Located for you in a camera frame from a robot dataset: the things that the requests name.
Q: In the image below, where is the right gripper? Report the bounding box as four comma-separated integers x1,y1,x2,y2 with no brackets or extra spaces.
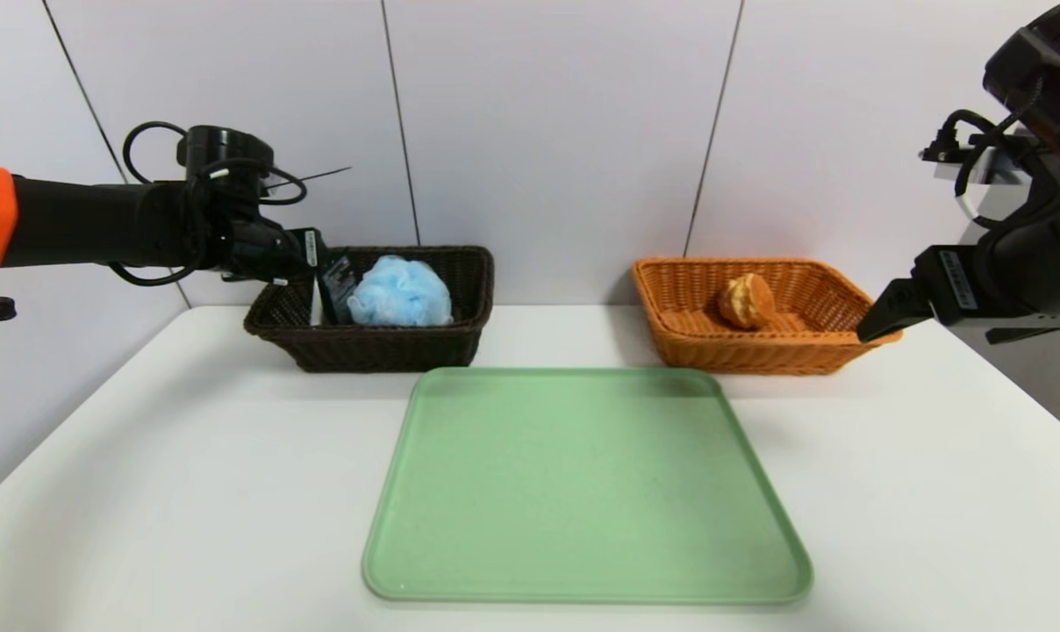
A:
856,214,1060,343

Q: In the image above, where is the cream puff bread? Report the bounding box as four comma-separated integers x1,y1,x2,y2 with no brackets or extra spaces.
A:
716,273,776,331

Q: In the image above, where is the blue mesh bath sponge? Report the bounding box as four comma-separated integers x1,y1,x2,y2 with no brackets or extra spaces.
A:
347,255,454,328

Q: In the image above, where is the black cosmetic tube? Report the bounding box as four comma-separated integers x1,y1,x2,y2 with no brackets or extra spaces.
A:
318,255,357,326

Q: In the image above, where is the orange wicker basket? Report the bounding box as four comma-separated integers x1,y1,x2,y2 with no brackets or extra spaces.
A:
631,257,903,377

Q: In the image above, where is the dark brown wicker basket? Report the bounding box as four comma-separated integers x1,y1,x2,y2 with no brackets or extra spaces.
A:
243,247,496,374

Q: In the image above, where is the green plastic tray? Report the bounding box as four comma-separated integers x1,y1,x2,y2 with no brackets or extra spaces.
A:
362,367,813,603

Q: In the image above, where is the thin black zip tie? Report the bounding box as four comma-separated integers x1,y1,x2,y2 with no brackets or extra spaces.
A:
267,167,353,187

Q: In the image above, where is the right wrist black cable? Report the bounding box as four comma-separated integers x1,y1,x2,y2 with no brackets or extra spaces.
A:
929,75,1049,229

